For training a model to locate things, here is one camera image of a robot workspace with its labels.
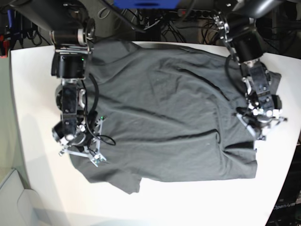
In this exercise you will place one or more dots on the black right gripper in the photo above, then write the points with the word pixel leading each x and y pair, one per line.
pixel 83 139

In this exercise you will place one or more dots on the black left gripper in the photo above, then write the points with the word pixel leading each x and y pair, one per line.
pixel 264 122

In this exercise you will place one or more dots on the dark grey t-shirt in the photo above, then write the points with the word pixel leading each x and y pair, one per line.
pixel 172 113

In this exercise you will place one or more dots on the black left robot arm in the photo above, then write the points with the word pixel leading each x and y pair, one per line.
pixel 235 21

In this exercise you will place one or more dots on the red clamp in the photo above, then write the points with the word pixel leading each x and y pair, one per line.
pixel 4 47

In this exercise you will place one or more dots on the black equipment rack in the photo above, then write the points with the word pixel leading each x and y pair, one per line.
pixel 15 27

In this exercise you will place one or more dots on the black power strip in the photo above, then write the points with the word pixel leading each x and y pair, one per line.
pixel 196 14

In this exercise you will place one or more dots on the white camera bracket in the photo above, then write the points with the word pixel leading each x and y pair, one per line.
pixel 258 136
pixel 93 152

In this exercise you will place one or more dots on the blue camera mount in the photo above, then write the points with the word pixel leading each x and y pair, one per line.
pixel 146 4

